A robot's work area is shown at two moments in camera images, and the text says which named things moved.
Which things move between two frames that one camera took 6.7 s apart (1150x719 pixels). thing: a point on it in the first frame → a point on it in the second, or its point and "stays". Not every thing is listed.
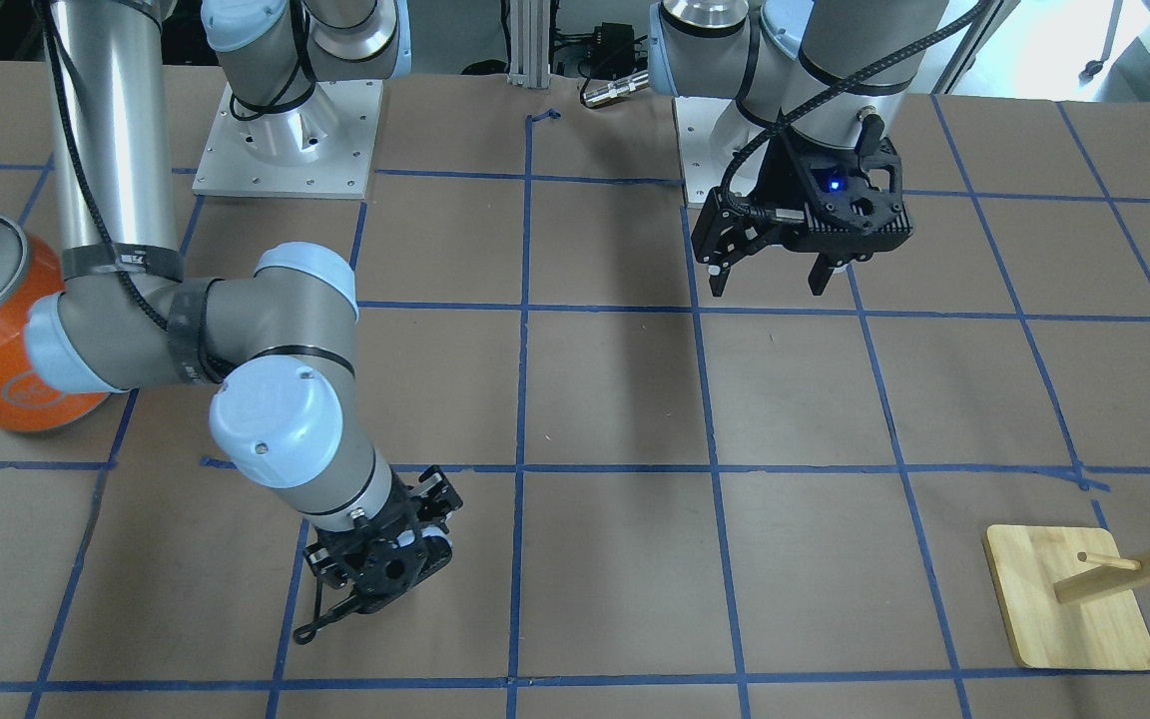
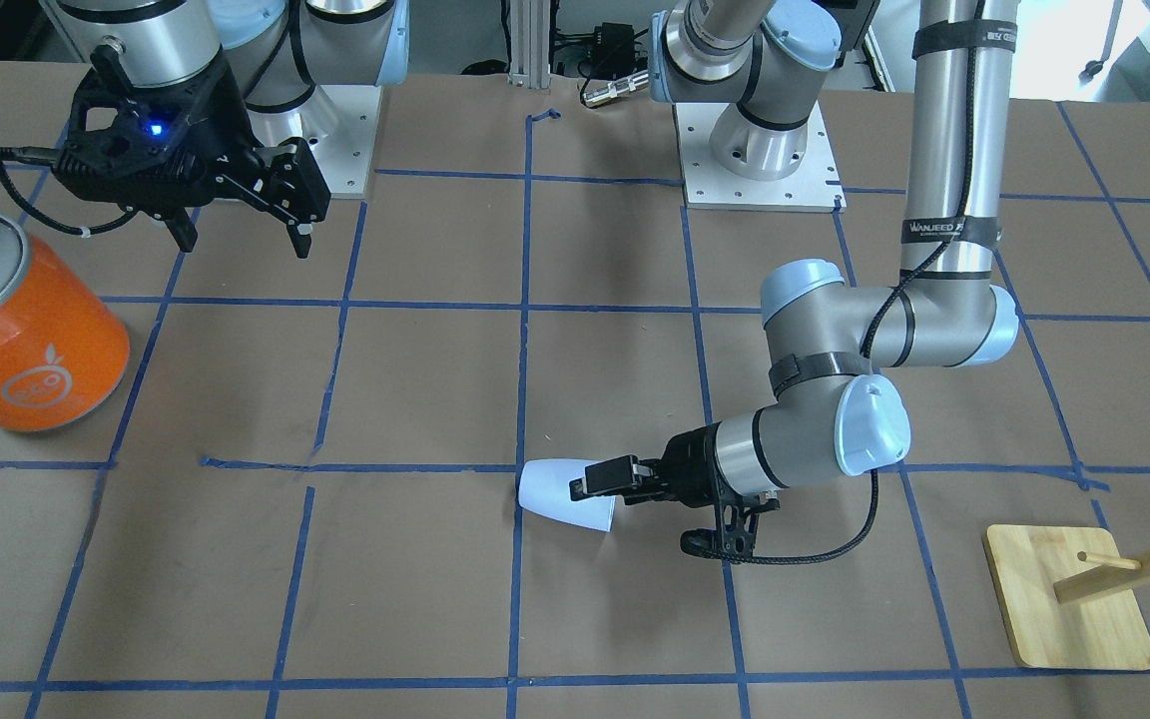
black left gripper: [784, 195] → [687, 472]
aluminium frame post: [529, 31] stays
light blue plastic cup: [407, 536] → [544, 487]
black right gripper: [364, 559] → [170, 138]
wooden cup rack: [1070, 595] stays
